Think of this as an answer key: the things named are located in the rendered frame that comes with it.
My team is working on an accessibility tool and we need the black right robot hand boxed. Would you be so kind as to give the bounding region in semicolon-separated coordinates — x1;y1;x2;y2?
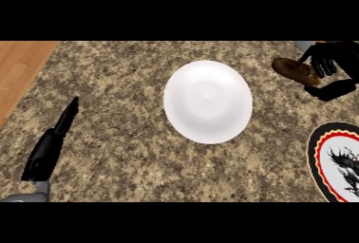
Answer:
298;41;359;103

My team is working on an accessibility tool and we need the brown sweet potato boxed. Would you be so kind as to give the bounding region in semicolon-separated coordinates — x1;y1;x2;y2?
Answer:
271;57;323;87

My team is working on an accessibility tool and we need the plain white plate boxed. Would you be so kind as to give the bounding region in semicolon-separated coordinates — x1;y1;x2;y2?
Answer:
163;60;255;145

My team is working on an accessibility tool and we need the black-rimmed patterned plate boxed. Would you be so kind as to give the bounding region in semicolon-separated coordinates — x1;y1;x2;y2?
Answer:
306;121;359;203

